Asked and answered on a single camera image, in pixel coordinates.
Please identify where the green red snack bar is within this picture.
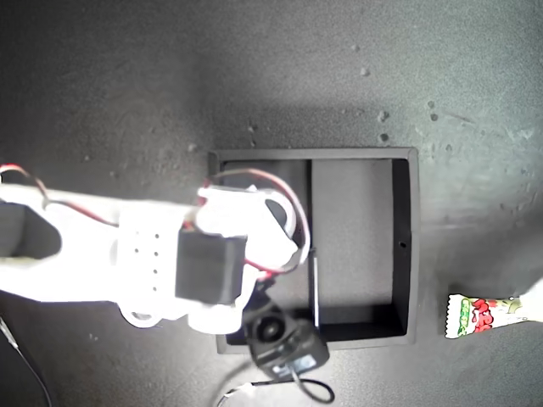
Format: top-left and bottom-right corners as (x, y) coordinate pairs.
(445, 293), (530, 339)

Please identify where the black compartment tray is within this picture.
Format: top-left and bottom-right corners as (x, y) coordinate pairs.
(207, 147), (420, 355)

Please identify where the red gripper motor wire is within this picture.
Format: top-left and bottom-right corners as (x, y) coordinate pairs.
(204, 168), (311, 282)

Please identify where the black camera box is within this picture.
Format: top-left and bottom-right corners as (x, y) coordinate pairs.
(244, 304), (332, 375)

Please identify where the red forearm wire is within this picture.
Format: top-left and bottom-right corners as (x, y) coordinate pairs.
(0, 164), (118, 228)

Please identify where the thin black white cable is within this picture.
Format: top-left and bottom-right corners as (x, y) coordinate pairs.
(0, 315), (54, 407)

